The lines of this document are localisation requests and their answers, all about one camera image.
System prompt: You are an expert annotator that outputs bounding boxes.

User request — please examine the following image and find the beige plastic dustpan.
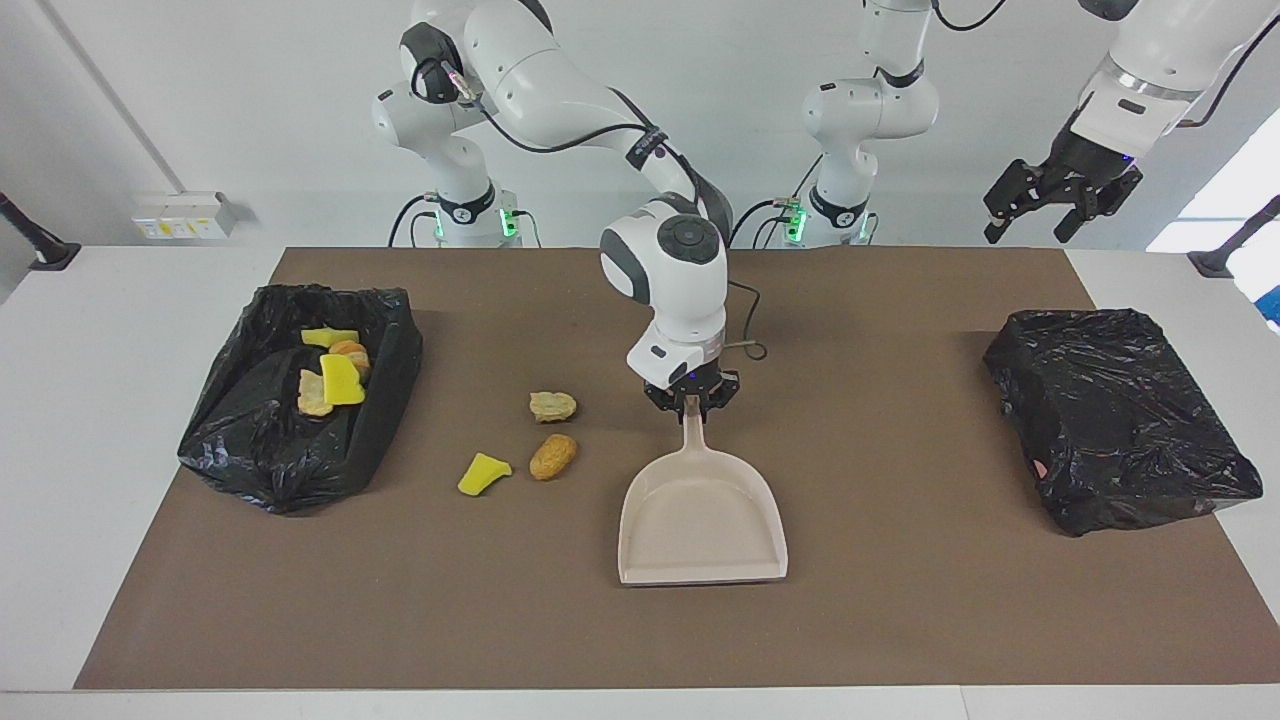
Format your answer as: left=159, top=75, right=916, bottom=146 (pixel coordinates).
left=617, top=395, right=789, bottom=586

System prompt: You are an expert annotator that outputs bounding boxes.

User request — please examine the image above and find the brown bread nugget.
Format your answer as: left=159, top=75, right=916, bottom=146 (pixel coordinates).
left=529, top=433, right=579, bottom=482

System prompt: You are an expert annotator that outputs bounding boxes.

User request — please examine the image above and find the yellow sponge wedge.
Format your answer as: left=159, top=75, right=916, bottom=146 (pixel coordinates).
left=457, top=452, right=513, bottom=497

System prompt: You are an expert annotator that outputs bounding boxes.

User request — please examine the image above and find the notched yellow sponge piece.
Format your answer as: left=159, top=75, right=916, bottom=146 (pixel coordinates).
left=320, top=354, right=367, bottom=406

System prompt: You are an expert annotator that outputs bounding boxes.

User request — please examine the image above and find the pale yellow foam chunk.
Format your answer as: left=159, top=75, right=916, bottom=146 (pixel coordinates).
left=297, top=369, right=336, bottom=418

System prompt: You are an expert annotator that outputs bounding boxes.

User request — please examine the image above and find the closed black trash bag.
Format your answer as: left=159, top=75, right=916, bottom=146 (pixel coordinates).
left=983, top=308, right=1264, bottom=538

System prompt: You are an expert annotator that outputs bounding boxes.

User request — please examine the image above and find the open bin with black bag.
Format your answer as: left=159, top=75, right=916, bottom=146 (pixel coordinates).
left=177, top=284, right=424, bottom=516

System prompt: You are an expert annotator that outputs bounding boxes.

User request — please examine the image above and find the black pole stand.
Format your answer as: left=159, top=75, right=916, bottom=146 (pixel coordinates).
left=1188, top=195, right=1280, bottom=279
left=0, top=190, right=81, bottom=271

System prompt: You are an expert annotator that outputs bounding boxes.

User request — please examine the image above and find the brown table mat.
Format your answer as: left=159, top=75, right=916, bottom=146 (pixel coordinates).
left=73, top=247, right=1280, bottom=691

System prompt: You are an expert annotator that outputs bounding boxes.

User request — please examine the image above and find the black base cable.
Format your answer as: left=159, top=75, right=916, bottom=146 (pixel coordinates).
left=725, top=198, right=801, bottom=248
left=388, top=195, right=441, bottom=248

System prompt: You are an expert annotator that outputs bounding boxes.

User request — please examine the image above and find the white wall outlet box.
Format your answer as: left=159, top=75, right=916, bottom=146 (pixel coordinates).
left=132, top=192, right=236, bottom=241

